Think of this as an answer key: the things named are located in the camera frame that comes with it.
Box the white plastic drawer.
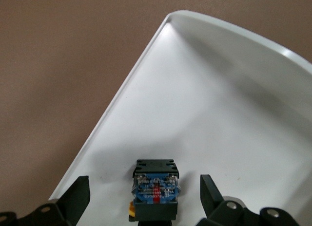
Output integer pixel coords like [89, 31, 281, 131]
[48, 9, 312, 226]

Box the green push button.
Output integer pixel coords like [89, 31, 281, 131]
[128, 159, 181, 226]

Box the brown table cover mat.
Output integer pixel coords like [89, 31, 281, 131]
[0, 0, 312, 212]

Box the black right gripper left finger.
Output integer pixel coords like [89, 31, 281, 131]
[0, 175, 92, 226]

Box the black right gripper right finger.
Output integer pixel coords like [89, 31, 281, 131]
[197, 173, 299, 226]

